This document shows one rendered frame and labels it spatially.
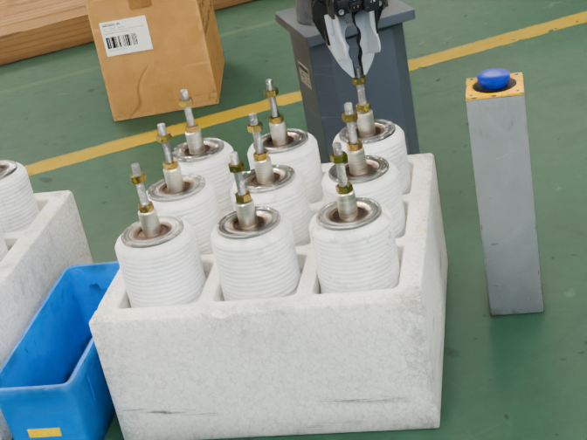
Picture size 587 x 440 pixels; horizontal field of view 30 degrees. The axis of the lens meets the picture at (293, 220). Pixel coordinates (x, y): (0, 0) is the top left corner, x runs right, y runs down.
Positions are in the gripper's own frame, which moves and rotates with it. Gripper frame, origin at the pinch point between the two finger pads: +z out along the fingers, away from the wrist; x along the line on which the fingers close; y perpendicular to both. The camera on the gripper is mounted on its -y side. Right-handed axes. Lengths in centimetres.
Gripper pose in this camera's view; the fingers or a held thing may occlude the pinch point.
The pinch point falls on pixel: (355, 64)
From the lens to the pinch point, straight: 143.4
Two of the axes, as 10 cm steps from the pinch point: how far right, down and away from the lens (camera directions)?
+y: 2.2, 4.0, -8.9
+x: 9.6, -2.5, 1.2
